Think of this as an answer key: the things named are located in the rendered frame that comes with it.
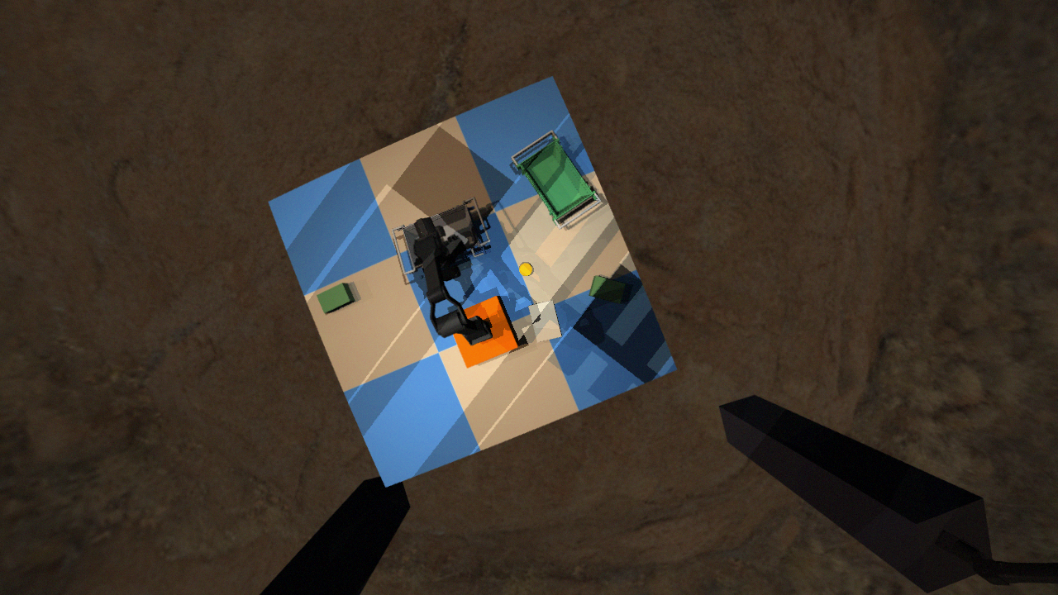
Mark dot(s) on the blue plastic tray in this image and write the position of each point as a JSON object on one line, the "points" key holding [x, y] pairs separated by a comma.
{"points": [[467, 252]]}

